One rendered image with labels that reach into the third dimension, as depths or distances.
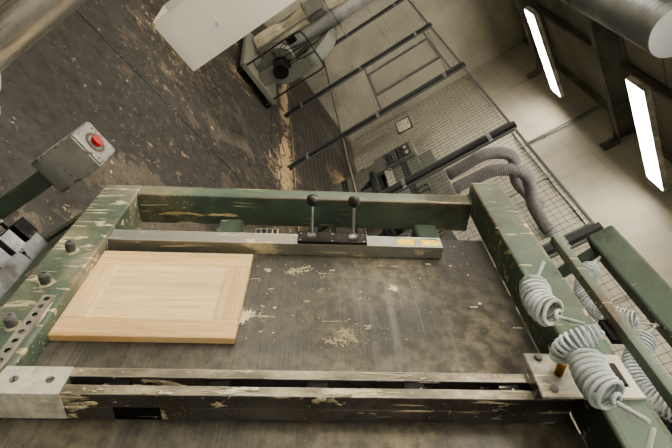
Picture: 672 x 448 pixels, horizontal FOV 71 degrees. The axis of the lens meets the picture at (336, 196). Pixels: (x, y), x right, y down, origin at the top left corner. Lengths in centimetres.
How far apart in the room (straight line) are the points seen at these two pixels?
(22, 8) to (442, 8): 914
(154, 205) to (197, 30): 353
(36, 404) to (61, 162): 77
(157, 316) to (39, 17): 70
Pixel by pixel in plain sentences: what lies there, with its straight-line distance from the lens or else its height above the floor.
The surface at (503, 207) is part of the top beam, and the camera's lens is 154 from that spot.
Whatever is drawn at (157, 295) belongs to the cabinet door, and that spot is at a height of 105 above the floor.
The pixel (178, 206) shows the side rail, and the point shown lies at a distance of 163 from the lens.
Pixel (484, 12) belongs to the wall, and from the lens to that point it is 1033.
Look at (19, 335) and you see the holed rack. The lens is 121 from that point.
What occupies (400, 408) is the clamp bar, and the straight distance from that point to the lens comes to 98.
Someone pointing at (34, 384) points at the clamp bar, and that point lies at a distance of 108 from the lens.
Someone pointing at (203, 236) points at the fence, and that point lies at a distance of 140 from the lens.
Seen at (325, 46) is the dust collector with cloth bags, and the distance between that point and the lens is 670.
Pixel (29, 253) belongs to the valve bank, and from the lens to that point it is 152.
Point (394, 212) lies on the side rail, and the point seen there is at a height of 158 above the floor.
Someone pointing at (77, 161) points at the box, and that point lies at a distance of 159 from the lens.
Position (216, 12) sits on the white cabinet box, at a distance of 496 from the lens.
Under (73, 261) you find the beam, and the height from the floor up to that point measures 88.
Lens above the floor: 183
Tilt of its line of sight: 14 degrees down
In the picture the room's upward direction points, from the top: 61 degrees clockwise
